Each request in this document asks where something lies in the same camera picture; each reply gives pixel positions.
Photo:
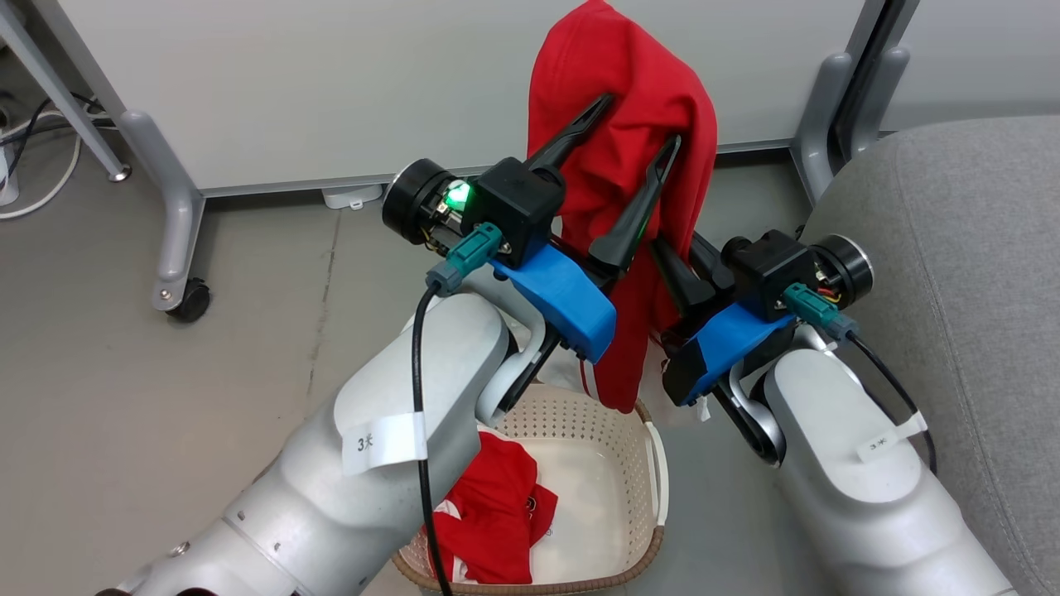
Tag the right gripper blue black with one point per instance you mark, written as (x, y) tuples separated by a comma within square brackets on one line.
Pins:
[(729, 348)]

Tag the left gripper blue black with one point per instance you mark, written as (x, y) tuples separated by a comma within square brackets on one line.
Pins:
[(563, 294)]

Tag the large red garment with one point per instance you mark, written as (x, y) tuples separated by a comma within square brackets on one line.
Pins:
[(617, 99)]

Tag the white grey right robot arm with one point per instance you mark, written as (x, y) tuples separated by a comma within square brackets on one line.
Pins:
[(861, 513)]

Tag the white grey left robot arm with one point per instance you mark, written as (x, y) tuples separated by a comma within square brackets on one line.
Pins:
[(315, 497)]

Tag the cream perforated laundry basket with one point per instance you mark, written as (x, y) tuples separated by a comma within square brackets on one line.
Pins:
[(596, 497)]

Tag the small white plastic floor foot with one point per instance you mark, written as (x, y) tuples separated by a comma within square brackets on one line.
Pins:
[(352, 197)]

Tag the white paper label tape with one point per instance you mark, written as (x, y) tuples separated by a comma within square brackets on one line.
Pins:
[(890, 437), (385, 443)]

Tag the grey fabric sofa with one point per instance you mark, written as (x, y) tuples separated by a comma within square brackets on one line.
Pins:
[(961, 290)]

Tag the white partition panel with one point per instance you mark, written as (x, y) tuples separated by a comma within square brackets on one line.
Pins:
[(977, 58), (331, 74)]

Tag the red garment with white print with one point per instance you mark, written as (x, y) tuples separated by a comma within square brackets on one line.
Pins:
[(493, 513)]

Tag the black caster wheel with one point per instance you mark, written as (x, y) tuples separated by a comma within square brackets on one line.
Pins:
[(190, 302)]

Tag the grey partition foot with caster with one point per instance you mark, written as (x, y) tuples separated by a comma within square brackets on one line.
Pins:
[(174, 223)]

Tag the grey metal table leg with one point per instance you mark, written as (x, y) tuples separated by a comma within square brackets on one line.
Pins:
[(62, 91)]

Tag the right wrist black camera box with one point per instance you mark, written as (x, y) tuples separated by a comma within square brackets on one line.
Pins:
[(770, 273)]

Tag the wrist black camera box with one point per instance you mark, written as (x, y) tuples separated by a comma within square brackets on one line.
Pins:
[(517, 207), (770, 273)]

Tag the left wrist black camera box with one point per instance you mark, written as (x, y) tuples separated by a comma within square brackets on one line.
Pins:
[(517, 207)]

